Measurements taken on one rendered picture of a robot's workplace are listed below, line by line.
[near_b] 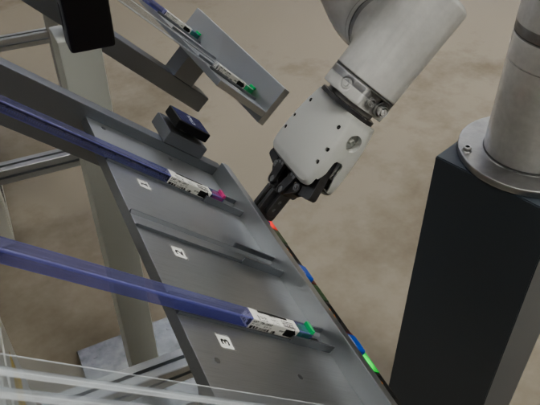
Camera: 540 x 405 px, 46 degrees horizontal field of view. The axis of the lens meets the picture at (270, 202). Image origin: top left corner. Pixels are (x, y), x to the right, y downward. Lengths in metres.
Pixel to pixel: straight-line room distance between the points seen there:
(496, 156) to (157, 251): 0.52
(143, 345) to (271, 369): 0.89
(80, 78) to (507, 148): 0.61
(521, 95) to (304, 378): 0.48
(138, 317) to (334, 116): 0.73
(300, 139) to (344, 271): 0.99
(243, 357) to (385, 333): 1.10
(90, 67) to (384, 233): 1.10
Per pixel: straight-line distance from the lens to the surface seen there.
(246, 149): 2.13
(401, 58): 0.72
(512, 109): 0.87
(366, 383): 0.60
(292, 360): 0.56
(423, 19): 0.72
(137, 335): 1.36
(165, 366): 1.12
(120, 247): 1.18
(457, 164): 0.91
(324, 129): 0.73
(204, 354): 0.47
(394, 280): 1.70
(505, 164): 0.91
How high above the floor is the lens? 1.22
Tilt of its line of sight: 40 degrees down
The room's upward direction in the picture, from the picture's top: straight up
